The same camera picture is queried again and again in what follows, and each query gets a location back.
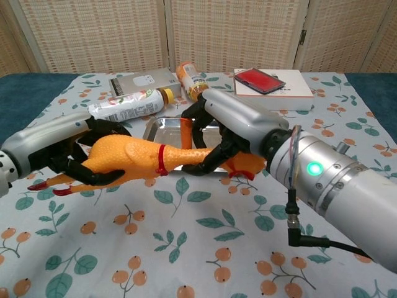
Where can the orange juice bottle black cap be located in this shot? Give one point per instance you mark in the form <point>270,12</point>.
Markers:
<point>193,82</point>

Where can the woven folding screen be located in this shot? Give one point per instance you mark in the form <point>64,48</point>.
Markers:
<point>223,31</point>

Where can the floral leaf-print tablecloth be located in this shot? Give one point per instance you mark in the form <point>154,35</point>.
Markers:
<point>186,236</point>

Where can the yellow rubber chicken toy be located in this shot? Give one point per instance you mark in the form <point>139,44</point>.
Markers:
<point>133,155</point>

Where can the white book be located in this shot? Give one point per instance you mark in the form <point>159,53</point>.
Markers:
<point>288,93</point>

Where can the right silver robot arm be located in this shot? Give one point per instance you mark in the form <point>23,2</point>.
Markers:
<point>350,192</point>

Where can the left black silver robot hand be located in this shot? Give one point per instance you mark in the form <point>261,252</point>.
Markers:
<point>46,133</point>

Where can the white bottle with yellow cap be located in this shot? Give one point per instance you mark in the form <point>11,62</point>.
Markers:
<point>130,105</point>

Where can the rectangular steel tray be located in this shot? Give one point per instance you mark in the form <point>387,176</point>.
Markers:
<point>164,127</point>

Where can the grey earbuds box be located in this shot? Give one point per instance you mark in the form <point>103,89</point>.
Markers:
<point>142,80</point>

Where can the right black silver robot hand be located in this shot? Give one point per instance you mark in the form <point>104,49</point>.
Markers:
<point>242,118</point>

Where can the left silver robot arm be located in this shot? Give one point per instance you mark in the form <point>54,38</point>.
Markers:
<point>6,174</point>

